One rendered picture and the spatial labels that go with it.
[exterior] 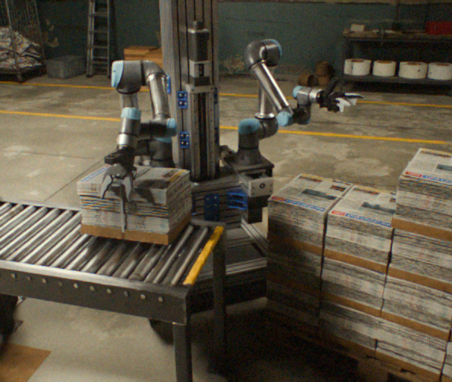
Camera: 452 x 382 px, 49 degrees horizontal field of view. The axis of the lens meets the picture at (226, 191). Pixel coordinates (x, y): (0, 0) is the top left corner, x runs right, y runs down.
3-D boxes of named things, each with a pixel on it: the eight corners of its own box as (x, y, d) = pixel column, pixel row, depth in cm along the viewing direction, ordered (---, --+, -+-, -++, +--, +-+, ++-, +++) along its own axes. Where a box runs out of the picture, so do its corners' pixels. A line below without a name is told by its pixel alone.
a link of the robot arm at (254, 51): (243, 38, 249) (293, 120, 243) (258, 36, 256) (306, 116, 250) (231, 52, 258) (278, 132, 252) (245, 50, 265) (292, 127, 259)
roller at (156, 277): (196, 233, 218) (195, 223, 216) (155, 296, 176) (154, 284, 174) (185, 232, 219) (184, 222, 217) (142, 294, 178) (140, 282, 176)
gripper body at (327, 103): (345, 108, 247) (324, 104, 254) (346, 92, 242) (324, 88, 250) (337, 113, 242) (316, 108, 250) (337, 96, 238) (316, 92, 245)
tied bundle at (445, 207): (411, 195, 234) (419, 148, 224) (479, 209, 219) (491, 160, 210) (390, 228, 204) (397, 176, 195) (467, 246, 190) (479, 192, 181)
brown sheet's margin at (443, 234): (411, 193, 233) (412, 185, 231) (478, 208, 219) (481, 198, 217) (390, 227, 204) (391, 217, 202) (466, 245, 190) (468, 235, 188)
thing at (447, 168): (420, 149, 224) (420, 147, 223) (490, 161, 210) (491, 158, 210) (400, 176, 195) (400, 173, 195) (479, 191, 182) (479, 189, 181)
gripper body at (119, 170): (135, 182, 191) (140, 152, 193) (126, 177, 183) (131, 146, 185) (117, 180, 193) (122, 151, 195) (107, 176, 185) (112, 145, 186)
